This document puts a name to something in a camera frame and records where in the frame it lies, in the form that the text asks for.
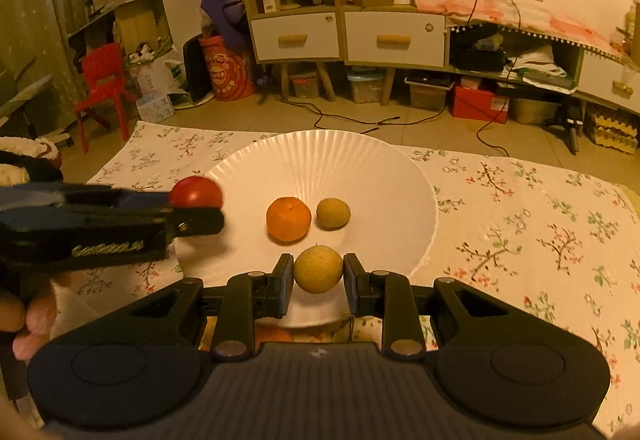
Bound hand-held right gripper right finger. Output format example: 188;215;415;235
344;253;598;358

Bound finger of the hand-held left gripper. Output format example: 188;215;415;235
112;189;173;212
162;207;225;239

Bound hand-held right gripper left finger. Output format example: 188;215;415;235
47;253;295;361

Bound red tomato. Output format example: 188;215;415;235
169;176;224;210

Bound small yellow round fruit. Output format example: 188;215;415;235
293;245;345;294
316;197;351;229

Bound orange tangerine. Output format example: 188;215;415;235
266;196;313;242

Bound white ribbed plate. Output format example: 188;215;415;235
175;130;438;328

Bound person's left hand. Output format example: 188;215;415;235
0;285;58;362

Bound floral tissue box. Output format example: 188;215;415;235
136;92;176;123

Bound white fluffy cushion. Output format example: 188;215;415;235
0;137;63;183

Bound white plastic bag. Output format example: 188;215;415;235
130;55;188;108

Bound red plastic chair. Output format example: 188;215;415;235
75;42;137;153

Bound black flat panel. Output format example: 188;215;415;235
182;36;211;103

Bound red printed bag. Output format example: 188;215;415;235
199;35;257;102

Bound clear storage box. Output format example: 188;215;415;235
290;72;321;99
347;72;386;104
407;77;451;111

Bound floral tablecloth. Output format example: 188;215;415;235
50;120;640;440

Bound purple fabric item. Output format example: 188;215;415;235
201;0;248;48

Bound patterned curtain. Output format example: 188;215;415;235
0;0;86;121

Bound red box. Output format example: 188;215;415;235
451;82;511;123

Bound tall wooden shelf cabinet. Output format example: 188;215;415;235
236;0;346;103

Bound beige storage box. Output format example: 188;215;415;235
510;97;558;125

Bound black bag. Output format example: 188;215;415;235
450;27;506;71

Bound short wooden drawer cabinet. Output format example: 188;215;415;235
340;2;448;106

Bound white paper pile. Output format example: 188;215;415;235
510;42;576;88

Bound egg cartons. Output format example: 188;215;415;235
592;112;640;156

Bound low wooden cabinet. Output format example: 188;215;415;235
447;15;640;118

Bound pink floral cloth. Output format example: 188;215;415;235
412;0;631;58

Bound black floor cable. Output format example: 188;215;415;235
257;92;401;128

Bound white drawer with wooden handle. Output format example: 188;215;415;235
582;55;640;108
250;12;341;63
345;11;446;67

